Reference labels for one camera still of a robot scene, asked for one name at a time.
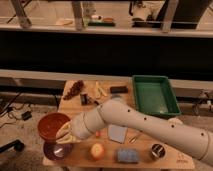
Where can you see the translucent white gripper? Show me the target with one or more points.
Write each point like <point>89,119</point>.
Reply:
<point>64,135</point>

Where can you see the red-orange bowl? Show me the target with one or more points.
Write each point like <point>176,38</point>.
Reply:
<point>50,124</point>

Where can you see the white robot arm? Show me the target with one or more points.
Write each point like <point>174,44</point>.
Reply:
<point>195,142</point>

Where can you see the purple bowl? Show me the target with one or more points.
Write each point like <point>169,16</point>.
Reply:
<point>55,151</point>

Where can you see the small dark metal clip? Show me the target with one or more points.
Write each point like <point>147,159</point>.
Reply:
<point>84,99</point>

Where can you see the bunch of dark grapes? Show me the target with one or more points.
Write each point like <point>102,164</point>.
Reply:
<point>76,89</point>

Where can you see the red yellow apple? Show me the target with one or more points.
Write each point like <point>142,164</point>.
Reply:
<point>97,151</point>

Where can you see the black power adapter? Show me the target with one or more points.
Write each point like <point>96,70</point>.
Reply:
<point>26,115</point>

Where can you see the light blue cloth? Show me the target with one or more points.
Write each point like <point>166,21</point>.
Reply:
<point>117,133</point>

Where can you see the peeled banana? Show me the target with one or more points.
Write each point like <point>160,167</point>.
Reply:
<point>99,91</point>

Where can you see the black chair leg caster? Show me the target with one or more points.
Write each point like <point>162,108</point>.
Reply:
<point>16,144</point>

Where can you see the small blue cup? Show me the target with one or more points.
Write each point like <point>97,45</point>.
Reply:
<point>115,96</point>

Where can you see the black rectangular block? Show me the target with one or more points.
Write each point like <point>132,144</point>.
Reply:
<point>118,89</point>

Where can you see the blue sponge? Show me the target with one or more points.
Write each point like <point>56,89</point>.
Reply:
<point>127,156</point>

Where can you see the metal spoon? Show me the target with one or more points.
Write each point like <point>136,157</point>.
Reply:
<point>135,138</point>

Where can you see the green plastic tray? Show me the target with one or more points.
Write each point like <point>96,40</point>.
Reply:
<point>154,96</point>

